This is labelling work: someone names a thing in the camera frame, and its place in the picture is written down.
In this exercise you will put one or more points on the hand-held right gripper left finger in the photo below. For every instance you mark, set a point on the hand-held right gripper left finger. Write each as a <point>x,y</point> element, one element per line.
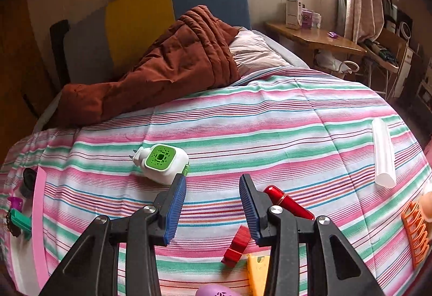
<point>175,211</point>

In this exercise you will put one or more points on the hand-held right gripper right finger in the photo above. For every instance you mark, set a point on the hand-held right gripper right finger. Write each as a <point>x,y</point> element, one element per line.
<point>249,211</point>

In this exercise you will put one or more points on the red toy block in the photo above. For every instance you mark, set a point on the red toy block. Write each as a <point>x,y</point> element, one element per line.
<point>236,245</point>

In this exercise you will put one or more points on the red lipstick tube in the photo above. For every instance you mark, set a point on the red lipstick tube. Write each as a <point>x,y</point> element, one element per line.
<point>290,205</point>

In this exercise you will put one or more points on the white green soap bottle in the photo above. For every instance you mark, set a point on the white green soap bottle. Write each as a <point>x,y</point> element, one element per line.
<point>162,161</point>

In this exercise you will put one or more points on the yellow block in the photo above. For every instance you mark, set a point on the yellow block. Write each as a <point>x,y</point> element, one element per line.
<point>256,275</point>

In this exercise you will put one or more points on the purple plastic bottle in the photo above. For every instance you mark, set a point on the purple plastic bottle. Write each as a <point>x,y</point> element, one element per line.
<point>212,291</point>

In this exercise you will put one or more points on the white tray with pink rim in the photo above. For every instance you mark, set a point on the white tray with pink rim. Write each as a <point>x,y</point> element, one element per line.
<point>37,232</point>

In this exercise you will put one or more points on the grey black cylinder brush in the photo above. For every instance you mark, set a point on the grey black cylinder brush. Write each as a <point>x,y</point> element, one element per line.
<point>29,181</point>

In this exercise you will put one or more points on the green plastic spool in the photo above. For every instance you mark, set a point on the green plastic spool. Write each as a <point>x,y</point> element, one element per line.
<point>21,217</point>

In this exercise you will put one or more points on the magenta plastic cup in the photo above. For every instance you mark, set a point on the magenta plastic cup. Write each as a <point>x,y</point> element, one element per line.
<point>15,205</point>

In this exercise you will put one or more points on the brown pine cone ornament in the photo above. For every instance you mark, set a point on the brown pine cone ornament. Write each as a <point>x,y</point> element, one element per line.
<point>11,229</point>

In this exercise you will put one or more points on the orange hair claw clip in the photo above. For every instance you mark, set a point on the orange hair claw clip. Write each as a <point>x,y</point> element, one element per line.
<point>416,235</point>

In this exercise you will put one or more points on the pink green striped blanket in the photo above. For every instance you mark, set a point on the pink green striped blanket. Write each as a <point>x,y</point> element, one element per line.
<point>270,134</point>

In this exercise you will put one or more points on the white foam strip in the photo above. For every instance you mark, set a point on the white foam strip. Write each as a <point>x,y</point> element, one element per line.
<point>383,154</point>

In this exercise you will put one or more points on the brown down jacket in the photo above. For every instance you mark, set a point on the brown down jacket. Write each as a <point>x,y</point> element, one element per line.
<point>168,63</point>

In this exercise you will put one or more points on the pink pillow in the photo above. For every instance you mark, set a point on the pink pillow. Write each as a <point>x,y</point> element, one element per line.
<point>256,53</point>

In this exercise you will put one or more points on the pale bed sheet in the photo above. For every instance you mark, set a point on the pale bed sheet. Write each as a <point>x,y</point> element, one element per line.
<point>290,51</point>

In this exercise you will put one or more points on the white plastic bag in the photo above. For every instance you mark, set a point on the white plastic bag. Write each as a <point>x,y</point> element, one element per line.
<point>327,61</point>

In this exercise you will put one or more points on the peach round object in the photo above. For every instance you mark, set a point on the peach round object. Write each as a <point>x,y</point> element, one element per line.
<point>427,203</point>

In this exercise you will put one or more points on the wooden bedside desk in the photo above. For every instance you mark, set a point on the wooden bedside desk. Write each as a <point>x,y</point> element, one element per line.
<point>303,34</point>

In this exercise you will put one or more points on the small purple trinket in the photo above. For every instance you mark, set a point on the small purple trinket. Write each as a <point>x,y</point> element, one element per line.
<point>332,34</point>

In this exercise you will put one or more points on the purple small box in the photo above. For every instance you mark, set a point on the purple small box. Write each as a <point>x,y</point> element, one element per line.
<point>307,18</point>

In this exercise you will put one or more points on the small white jar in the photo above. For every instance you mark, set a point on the small white jar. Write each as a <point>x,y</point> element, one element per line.
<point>316,21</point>

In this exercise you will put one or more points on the grey yellow blue headboard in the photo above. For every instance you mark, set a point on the grey yellow blue headboard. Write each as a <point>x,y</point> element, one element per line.
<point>135,12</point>

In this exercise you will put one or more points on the white carton box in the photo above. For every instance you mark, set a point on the white carton box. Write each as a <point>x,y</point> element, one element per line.
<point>293,12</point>

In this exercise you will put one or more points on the dark folded umbrella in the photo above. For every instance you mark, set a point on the dark folded umbrella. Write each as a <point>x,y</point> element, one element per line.
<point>381,51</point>

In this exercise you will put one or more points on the wooden chair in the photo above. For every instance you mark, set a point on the wooden chair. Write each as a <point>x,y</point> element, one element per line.
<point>400,46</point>

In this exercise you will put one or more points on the cluttered shelf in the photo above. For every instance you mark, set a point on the cluttered shelf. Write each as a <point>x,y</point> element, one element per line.
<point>401,22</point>

